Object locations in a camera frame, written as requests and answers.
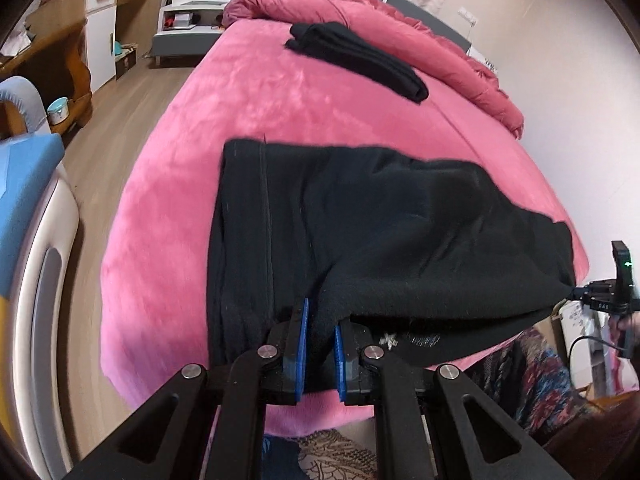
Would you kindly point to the pink bed blanket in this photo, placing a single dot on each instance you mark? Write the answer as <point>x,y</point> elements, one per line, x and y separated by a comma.
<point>210,100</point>

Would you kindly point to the grey headboard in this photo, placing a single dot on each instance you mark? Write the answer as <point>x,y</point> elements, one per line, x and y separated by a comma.
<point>425,17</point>

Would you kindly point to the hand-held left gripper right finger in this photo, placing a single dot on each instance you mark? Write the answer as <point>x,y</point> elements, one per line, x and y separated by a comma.
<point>341,365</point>

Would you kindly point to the white wall socket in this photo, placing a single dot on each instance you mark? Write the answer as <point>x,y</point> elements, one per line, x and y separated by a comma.
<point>467,15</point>

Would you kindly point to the black pants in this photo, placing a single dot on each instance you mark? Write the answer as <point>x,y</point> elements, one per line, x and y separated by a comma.
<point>375,220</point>
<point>360,57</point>

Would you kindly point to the blue bowl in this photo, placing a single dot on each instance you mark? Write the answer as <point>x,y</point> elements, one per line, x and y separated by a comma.
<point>118,48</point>

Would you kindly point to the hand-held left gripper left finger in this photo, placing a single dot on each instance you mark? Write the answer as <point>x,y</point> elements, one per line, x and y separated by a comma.
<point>301,350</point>

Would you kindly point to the person's patterned pants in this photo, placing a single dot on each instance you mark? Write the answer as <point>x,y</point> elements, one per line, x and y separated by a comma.
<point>520,385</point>

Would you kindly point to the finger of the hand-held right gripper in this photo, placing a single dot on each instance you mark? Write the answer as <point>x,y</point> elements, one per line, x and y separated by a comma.
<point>592,290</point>

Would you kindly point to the teal pot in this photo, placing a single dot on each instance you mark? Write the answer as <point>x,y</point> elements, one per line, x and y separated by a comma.
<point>57,110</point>

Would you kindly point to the folded black pants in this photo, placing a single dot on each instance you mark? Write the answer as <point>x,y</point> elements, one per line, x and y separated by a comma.
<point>360,57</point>

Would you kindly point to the white nightstand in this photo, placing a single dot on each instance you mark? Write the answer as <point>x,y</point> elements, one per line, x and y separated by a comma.
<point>185,40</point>

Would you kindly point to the wooden desk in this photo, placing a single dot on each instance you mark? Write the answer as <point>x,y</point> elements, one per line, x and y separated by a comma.
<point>150,5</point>

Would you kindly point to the pink duvet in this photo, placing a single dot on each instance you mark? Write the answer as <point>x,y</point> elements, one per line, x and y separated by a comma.
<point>400,25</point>

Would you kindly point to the dark maroon garment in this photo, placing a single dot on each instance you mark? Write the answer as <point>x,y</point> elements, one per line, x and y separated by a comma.
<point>600,440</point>

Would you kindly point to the person's right hand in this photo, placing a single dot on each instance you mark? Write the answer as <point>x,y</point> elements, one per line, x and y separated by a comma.
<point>634,325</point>

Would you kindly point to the white cabinet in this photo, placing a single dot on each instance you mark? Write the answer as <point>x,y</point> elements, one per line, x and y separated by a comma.
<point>100,40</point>

